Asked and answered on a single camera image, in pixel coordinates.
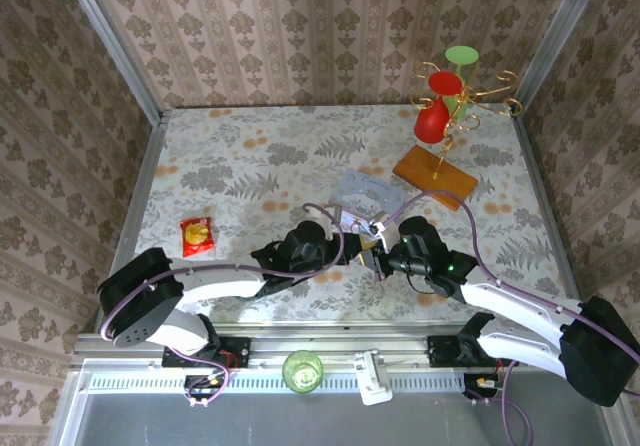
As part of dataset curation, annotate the gold wire glass rack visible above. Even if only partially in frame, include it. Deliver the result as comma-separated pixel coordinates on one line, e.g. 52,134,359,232
409,60,524,180

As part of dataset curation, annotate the aluminium table side rail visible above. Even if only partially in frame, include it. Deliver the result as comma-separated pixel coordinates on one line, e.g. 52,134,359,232
107,110,169,287
514,110,584,297

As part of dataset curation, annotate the green wine glass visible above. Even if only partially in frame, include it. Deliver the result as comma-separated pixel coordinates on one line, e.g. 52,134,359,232
443,45,480,122

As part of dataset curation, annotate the green plastic cup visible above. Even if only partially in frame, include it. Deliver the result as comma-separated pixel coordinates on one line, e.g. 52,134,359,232
281,349,325,395

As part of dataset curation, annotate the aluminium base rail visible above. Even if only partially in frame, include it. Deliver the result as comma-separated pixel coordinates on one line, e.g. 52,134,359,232
74,321,551,370

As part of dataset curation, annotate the perforated metal strip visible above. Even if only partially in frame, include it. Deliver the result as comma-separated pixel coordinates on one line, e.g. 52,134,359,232
84,371,469,393

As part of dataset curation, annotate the black electronics box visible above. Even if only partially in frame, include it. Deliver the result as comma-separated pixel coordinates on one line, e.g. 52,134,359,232
462,373,501,401
183,373,227,401

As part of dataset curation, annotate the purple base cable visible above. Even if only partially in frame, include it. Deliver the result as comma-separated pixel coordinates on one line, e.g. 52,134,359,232
472,360,534,446
164,348,231,410

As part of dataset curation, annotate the red wine glass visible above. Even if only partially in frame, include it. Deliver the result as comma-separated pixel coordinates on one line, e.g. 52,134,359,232
413,69,462,145

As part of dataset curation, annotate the pastel cartoon box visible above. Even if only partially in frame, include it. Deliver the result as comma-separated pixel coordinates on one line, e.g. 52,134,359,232
329,168,407,222

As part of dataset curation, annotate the aluminium frame post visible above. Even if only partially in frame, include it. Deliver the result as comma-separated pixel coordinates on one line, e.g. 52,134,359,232
513,0,610,110
55,0,166,126

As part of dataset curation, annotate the red snack packet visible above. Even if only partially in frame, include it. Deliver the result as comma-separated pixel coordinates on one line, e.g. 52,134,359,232
178,217,216,259

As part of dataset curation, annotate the wooden rack base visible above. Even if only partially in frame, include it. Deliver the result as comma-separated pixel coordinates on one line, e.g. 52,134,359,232
392,144,480,212

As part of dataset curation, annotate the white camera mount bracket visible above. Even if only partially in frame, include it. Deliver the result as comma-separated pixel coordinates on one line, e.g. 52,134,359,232
352,349,394,407

